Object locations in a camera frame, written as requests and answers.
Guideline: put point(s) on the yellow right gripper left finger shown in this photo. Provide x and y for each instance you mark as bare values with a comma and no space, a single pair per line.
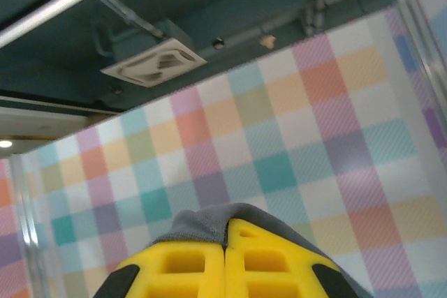
195,277

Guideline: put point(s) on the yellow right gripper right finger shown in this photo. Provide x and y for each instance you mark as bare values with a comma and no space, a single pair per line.
265,277

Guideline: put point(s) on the grey t-shirt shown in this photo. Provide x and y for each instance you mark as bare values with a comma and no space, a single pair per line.
202,223

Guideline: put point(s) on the white ceiling air vent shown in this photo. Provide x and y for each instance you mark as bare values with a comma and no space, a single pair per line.
174,47

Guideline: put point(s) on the round ceiling light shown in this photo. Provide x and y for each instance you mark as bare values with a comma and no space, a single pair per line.
5,143

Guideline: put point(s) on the aluminium frame post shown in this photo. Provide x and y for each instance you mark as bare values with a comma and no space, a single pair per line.
415,22
24,207

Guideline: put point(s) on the aluminium frame bar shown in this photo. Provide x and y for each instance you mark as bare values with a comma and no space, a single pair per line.
52,6

